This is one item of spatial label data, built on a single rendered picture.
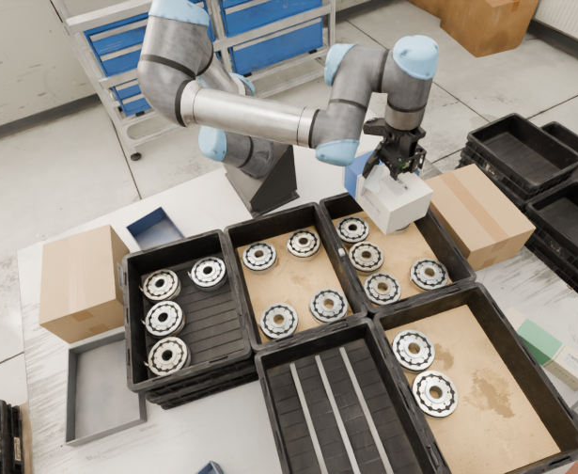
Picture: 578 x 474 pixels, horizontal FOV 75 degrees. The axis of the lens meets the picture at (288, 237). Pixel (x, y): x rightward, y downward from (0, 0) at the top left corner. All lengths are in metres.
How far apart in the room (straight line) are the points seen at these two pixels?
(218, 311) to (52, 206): 2.07
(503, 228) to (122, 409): 1.22
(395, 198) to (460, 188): 0.49
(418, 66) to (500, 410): 0.78
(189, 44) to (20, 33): 2.73
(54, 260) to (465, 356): 1.23
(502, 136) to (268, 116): 1.63
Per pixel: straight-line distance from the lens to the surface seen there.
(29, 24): 3.52
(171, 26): 0.88
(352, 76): 0.74
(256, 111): 0.76
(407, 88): 0.74
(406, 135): 0.80
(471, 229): 1.26
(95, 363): 1.35
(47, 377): 1.42
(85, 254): 1.37
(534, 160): 2.15
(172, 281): 1.18
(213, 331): 1.10
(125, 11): 2.60
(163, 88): 0.84
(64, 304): 1.30
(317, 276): 1.13
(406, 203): 0.90
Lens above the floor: 1.81
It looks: 54 degrees down
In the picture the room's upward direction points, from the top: 8 degrees counter-clockwise
